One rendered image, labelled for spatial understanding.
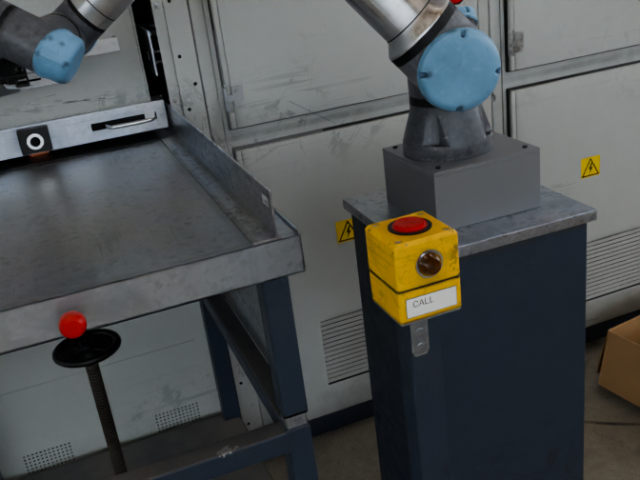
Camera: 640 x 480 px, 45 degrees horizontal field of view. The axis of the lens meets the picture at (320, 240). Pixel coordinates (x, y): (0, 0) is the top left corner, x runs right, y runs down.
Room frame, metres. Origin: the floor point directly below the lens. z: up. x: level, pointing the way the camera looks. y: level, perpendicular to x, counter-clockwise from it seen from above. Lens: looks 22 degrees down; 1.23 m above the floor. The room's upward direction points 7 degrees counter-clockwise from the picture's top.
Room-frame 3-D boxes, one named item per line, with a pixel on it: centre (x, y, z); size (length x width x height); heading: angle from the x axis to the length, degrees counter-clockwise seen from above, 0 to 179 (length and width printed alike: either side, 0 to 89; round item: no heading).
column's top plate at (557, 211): (1.24, -0.25, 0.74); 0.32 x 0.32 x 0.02; 17
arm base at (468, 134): (1.24, -0.23, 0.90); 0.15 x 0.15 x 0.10
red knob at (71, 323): (0.84, 0.31, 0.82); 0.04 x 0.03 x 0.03; 19
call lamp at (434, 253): (0.75, -0.12, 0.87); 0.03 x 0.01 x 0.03; 109
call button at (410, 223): (0.80, -0.10, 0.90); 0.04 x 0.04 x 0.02
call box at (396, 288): (0.80, -0.10, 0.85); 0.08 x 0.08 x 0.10; 19
